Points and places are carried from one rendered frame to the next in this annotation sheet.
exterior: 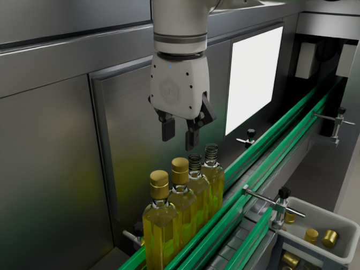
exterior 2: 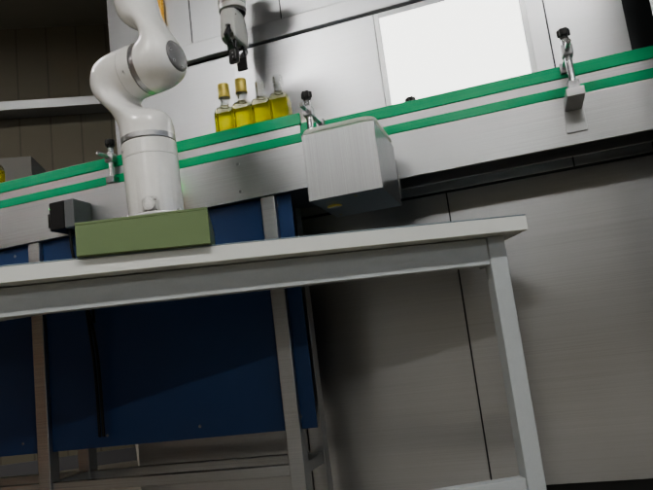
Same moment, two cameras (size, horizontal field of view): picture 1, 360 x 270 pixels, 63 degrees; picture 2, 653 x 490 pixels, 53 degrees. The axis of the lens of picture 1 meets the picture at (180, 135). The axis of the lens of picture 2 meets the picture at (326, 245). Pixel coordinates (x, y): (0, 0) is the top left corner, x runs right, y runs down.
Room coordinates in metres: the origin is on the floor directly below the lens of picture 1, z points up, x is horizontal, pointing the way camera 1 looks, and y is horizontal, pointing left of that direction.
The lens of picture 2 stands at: (0.00, -1.76, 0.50)
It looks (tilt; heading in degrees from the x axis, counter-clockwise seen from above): 10 degrees up; 69
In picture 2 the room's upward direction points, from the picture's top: 7 degrees counter-clockwise
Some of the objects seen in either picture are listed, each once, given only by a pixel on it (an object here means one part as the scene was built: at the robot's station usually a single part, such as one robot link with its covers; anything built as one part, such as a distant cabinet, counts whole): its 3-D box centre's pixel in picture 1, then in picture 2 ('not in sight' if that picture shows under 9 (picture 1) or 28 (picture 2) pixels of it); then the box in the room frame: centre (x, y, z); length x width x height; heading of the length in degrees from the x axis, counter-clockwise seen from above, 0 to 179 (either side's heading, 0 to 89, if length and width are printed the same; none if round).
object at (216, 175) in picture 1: (208, 199); (283, 126); (0.57, -0.07, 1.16); 0.06 x 0.06 x 0.21; 52
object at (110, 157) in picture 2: not in sight; (106, 159); (0.09, 0.08, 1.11); 0.07 x 0.04 x 0.13; 52
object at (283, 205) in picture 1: (272, 204); (311, 117); (0.60, -0.24, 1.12); 0.17 x 0.03 x 0.12; 52
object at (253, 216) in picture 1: (260, 227); not in sight; (0.61, -0.23, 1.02); 0.09 x 0.04 x 0.07; 52
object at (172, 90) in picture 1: (180, 79); (234, 27); (0.48, 0.00, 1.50); 0.10 x 0.07 x 0.11; 52
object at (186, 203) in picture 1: (180, 226); (246, 135); (0.48, 0.00, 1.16); 0.06 x 0.06 x 0.21; 52
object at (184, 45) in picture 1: (179, 41); (232, 9); (0.48, 0.00, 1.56); 0.09 x 0.08 x 0.03; 52
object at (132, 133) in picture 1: (219, 95); (375, 70); (0.87, -0.12, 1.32); 0.90 x 0.03 x 0.34; 142
